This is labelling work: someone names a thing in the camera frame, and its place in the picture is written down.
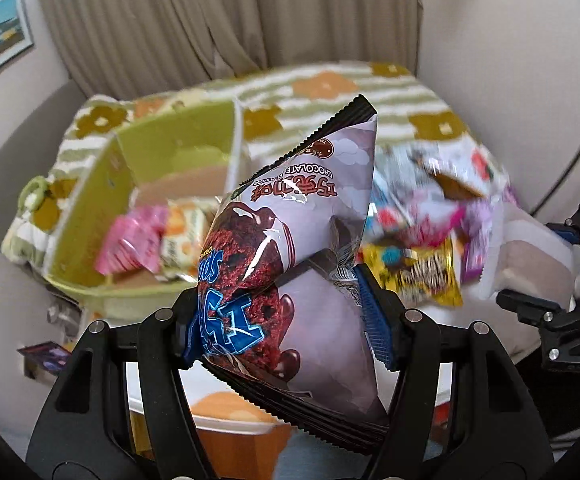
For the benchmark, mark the beige curtain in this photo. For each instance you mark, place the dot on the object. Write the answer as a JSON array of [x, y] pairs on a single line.
[[195, 20]]

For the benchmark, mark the pink snack packet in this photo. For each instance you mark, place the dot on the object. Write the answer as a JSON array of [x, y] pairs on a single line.
[[127, 240]]

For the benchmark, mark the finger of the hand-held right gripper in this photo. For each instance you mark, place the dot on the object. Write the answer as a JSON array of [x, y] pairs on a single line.
[[544, 317], [577, 222]]

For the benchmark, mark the white persimmon print cloth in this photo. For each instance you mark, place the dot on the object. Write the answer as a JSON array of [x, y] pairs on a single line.
[[230, 405]]

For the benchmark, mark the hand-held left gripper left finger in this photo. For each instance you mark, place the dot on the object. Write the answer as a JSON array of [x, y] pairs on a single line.
[[190, 332]]

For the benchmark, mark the chocolate snack bag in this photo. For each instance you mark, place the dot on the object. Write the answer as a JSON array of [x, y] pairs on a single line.
[[310, 210]]

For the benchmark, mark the floral striped blanket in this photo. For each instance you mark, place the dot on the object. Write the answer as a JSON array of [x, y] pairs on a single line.
[[320, 105]]

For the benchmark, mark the pile of snack packets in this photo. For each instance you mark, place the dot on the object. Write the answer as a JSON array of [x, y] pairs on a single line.
[[419, 220]]

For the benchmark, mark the orange white snack packet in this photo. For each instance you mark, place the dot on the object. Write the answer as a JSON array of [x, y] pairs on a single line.
[[185, 240]]

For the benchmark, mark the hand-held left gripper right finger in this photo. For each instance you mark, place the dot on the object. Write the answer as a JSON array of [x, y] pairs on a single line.
[[375, 322]]

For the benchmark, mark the small dark card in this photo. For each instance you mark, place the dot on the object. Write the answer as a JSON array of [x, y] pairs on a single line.
[[45, 360]]

